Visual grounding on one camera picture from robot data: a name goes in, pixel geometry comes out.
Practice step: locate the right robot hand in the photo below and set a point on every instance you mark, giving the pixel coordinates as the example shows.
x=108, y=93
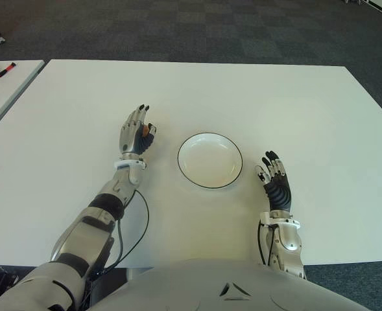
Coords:
x=279, y=196

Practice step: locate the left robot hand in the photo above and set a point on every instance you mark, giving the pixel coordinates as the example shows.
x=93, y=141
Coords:
x=129, y=139

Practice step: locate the yellow-red apple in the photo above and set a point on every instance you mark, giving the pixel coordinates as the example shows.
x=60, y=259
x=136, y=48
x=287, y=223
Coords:
x=145, y=130

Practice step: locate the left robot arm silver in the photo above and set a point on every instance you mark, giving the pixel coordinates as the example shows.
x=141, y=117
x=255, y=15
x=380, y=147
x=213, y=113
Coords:
x=83, y=243

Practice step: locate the white plate black rim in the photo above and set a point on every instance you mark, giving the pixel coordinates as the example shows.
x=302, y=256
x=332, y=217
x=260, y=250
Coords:
x=210, y=160

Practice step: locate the grey robot torso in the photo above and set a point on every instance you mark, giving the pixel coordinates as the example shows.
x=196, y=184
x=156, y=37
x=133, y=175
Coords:
x=226, y=285

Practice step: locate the white table leg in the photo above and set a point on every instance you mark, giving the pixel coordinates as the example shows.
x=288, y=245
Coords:
x=138, y=273

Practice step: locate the red and black marker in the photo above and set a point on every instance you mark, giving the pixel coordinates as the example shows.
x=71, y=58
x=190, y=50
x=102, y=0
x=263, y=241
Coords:
x=6, y=69

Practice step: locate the grey metal chair base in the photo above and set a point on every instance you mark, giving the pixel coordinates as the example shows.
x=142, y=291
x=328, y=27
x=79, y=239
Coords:
x=351, y=1

